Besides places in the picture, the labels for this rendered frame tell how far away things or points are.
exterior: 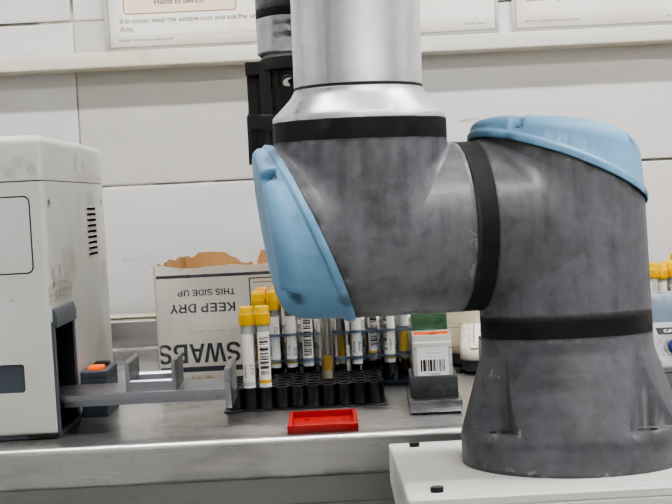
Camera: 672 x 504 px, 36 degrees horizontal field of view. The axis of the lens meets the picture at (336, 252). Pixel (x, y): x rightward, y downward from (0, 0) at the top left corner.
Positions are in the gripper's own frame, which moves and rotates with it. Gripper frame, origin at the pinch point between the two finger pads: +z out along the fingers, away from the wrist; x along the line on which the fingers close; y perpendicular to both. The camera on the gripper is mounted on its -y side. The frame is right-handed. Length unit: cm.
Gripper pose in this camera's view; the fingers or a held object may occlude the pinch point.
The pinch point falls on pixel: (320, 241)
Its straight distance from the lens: 115.1
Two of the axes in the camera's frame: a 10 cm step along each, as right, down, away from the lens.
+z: 0.5, 10.0, 0.5
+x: 0.1, 0.5, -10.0
